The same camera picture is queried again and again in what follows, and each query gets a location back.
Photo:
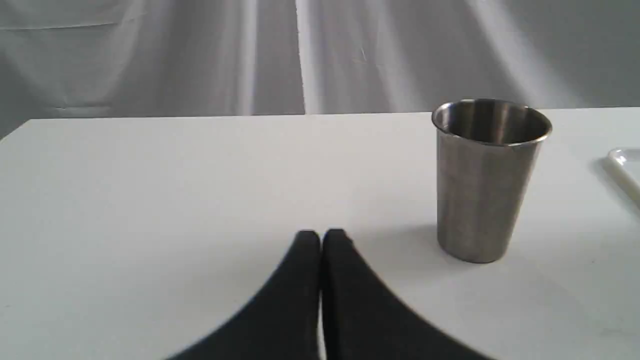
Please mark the stainless steel cup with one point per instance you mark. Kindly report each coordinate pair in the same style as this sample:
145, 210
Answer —
486, 150

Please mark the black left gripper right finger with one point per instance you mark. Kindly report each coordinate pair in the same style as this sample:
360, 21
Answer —
362, 319

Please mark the white rectangular plastic tray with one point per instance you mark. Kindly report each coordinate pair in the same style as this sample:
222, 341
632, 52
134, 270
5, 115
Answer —
623, 164

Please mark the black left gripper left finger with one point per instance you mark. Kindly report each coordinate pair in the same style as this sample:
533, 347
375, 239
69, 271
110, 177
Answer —
280, 322

